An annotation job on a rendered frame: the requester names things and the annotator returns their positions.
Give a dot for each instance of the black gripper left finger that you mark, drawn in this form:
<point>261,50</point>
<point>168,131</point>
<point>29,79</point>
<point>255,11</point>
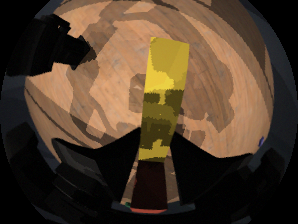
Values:
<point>110,164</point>

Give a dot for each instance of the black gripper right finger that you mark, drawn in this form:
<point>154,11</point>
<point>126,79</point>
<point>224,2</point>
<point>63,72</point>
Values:
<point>197,171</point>

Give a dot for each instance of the yellow bar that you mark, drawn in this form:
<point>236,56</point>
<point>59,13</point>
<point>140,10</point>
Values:
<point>164,89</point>

